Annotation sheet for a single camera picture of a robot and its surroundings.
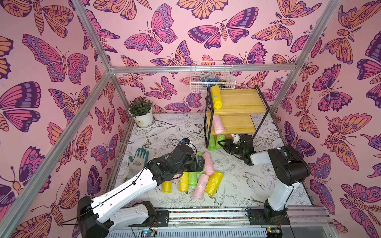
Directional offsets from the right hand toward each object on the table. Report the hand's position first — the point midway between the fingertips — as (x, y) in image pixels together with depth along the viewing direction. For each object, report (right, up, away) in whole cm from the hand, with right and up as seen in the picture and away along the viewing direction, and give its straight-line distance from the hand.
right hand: (220, 142), depth 95 cm
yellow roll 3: (-32, -23, -13) cm, 42 cm away
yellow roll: (-6, -21, -13) cm, 26 cm away
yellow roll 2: (-22, -22, -11) cm, 33 cm away
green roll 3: (-17, -19, -11) cm, 28 cm away
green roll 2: (0, +2, 0) cm, 2 cm away
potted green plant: (-52, +21, +4) cm, 56 cm away
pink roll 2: (-8, -13, -5) cm, 16 cm away
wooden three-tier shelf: (+8, +17, -20) cm, 28 cm away
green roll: (-5, -2, 0) cm, 5 cm away
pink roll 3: (-13, -23, -14) cm, 30 cm away
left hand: (-14, -7, -22) cm, 27 cm away
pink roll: (-3, +11, -9) cm, 14 cm away
